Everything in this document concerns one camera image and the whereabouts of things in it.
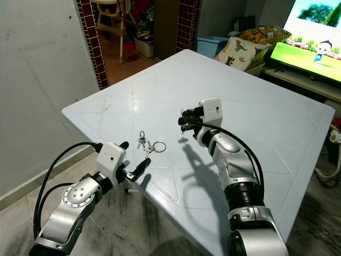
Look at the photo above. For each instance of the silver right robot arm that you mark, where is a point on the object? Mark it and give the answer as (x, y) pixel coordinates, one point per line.
(240, 186)

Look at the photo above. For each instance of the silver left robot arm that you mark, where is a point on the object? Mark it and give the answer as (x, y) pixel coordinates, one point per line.
(69, 208)

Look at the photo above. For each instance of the light blue plastic bin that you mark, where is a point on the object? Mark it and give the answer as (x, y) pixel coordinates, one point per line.
(208, 45)

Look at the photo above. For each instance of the white dinosaur print pillow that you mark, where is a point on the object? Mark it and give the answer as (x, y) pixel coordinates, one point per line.
(240, 52)

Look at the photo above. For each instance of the white storage box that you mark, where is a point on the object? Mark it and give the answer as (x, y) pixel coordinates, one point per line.
(144, 47)

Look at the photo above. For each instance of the low television console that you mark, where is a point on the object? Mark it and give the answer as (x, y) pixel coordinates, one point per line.
(298, 85)

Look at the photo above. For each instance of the yellow patterned pillow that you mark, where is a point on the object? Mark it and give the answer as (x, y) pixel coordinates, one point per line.
(264, 34)

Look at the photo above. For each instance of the white baby high chair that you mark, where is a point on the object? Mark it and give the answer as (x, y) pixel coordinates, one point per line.
(112, 21)

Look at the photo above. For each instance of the flat screen television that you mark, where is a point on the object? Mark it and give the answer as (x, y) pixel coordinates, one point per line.
(311, 45)

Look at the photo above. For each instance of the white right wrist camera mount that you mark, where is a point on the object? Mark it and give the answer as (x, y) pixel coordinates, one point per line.
(212, 112)

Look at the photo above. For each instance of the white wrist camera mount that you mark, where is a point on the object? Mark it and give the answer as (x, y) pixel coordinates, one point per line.
(109, 160)
(212, 112)

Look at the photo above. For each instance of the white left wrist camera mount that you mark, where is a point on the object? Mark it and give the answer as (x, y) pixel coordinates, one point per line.
(109, 160)

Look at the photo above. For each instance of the black device by wall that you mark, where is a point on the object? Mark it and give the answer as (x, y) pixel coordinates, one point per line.
(244, 23)

